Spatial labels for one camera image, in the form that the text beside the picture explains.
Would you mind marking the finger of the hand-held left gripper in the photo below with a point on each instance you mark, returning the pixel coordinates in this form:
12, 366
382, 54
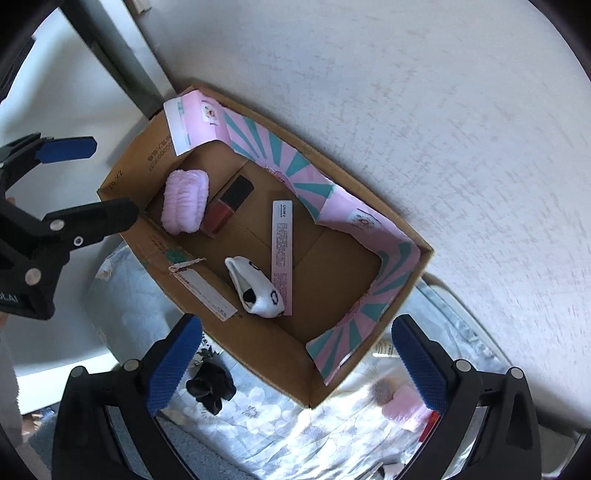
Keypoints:
69, 148
106, 213

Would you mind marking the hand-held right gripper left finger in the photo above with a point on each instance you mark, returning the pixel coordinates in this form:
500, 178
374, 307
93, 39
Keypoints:
175, 369

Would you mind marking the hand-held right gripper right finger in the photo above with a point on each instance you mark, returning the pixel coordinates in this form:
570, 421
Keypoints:
420, 369

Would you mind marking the black scrunchie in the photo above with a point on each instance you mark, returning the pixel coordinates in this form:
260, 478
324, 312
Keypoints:
210, 385

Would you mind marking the pink soft pouch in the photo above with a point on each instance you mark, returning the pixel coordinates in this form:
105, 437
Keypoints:
406, 408

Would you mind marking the grey fluffy pompom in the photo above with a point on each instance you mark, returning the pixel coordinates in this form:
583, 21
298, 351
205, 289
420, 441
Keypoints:
382, 392

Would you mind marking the red packet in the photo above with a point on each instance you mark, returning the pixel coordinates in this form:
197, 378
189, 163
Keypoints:
431, 422

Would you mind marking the cardboard box with pink lining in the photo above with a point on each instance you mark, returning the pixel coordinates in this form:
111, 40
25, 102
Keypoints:
332, 277

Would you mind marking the person's left forearm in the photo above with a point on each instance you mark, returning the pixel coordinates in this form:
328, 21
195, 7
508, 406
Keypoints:
8, 392

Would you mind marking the white box with black print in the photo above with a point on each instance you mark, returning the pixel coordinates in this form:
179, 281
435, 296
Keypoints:
210, 354

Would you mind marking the pink fluffy hair band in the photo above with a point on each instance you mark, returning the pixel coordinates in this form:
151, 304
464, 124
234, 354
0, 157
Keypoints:
184, 203

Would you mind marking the white sock with black print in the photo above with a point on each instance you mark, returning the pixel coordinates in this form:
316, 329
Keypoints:
258, 295

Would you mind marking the red bottle with black cap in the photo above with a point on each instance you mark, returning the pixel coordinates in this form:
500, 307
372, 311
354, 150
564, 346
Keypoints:
221, 214

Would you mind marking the floral tablecloth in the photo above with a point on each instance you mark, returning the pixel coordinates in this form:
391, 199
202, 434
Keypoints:
277, 438

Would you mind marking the long pink packaging box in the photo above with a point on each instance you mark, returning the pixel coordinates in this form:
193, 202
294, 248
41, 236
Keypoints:
281, 258

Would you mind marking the dark wooden frame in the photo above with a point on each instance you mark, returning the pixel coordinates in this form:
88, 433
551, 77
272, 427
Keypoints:
124, 55

